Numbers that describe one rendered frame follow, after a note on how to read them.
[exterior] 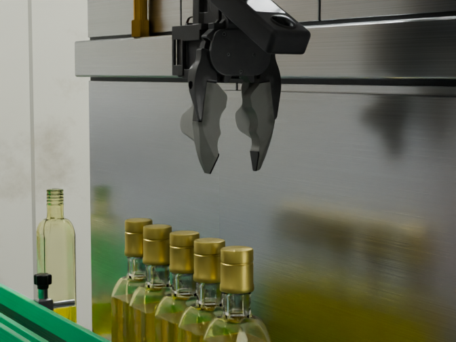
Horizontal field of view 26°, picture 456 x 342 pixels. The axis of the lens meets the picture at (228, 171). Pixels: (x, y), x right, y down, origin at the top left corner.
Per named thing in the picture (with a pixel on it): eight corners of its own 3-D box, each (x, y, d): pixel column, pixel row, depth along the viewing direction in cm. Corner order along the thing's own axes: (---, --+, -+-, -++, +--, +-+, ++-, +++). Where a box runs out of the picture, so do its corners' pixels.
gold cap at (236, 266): (260, 291, 102) (260, 249, 101) (231, 295, 100) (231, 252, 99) (241, 285, 105) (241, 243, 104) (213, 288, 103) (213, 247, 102)
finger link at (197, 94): (217, 127, 101) (233, 44, 101) (226, 127, 99) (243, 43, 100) (178, 117, 98) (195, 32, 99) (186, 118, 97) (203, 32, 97)
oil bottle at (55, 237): (78, 339, 172) (75, 190, 169) (47, 343, 169) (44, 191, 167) (67, 332, 177) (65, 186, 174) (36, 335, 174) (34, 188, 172)
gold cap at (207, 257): (232, 281, 107) (232, 240, 106) (203, 284, 105) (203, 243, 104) (214, 275, 110) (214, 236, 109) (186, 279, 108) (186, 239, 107)
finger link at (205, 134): (186, 169, 104) (203, 84, 104) (216, 174, 99) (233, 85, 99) (161, 164, 103) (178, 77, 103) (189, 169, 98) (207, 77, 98)
